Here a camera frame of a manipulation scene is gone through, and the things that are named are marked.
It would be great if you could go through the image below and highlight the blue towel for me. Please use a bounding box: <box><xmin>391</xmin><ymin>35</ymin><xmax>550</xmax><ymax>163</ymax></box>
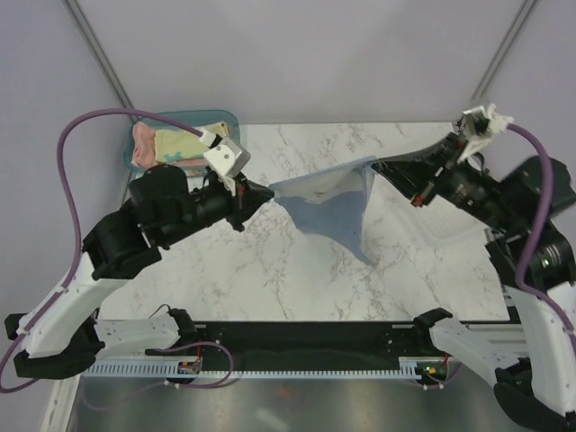
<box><xmin>269</xmin><ymin>157</ymin><xmax>376</xmax><ymax>265</ymax></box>

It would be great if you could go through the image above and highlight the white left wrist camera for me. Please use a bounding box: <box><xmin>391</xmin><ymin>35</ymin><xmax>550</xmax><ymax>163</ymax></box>
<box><xmin>200</xmin><ymin>130</ymin><xmax>251</xmax><ymax>180</ymax></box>

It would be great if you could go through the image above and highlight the white perforated plastic basket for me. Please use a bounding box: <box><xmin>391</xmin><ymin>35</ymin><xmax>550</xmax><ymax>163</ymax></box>
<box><xmin>402</xmin><ymin>196</ymin><xmax>485</xmax><ymax>246</ymax></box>

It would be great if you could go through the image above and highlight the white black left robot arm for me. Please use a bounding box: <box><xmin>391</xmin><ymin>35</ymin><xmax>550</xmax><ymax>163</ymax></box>
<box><xmin>4</xmin><ymin>166</ymin><xmax>274</xmax><ymax>380</ymax></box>

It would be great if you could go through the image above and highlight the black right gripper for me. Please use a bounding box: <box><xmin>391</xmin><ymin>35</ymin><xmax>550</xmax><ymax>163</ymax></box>
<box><xmin>373</xmin><ymin>129</ymin><xmax>520</xmax><ymax>231</ymax></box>

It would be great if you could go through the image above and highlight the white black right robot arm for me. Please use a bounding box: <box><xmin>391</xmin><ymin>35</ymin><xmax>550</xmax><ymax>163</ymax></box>
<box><xmin>373</xmin><ymin>133</ymin><xmax>575</xmax><ymax>431</ymax></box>

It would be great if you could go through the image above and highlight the white slotted cable duct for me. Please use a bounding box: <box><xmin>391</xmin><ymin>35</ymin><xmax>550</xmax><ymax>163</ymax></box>
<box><xmin>83</xmin><ymin>356</ymin><xmax>446</xmax><ymax>380</ymax></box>

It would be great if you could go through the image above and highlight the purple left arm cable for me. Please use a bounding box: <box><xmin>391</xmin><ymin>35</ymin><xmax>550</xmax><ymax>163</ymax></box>
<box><xmin>0</xmin><ymin>107</ymin><xmax>235</xmax><ymax>392</ymax></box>

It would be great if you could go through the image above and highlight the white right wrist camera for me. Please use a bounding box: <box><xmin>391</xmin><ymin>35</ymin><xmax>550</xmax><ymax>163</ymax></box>
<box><xmin>457</xmin><ymin>103</ymin><xmax>514</xmax><ymax>164</ymax></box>

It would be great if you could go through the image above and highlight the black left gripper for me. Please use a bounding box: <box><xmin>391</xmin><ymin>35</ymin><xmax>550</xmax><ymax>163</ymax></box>
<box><xmin>163</xmin><ymin>173</ymin><xmax>276</xmax><ymax>248</ymax></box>

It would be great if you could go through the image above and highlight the pink towel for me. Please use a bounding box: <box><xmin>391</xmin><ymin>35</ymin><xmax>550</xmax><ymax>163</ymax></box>
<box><xmin>131</xmin><ymin>121</ymin><xmax>158</xmax><ymax>169</ymax></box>

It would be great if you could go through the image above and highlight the teal transparent plastic bin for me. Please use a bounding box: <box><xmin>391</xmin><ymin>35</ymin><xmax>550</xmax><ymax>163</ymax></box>
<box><xmin>123</xmin><ymin>110</ymin><xmax>241</xmax><ymax>177</ymax></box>

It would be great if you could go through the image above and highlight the yellow green towel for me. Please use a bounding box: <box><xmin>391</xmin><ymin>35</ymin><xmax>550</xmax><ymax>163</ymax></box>
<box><xmin>155</xmin><ymin>129</ymin><xmax>208</xmax><ymax>165</ymax></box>

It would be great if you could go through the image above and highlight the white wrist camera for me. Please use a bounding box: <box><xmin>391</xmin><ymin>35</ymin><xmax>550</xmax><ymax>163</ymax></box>
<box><xmin>200</xmin><ymin>130</ymin><xmax>251</xmax><ymax>180</ymax></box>
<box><xmin>457</xmin><ymin>103</ymin><xmax>514</xmax><ymax>164</ymax></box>

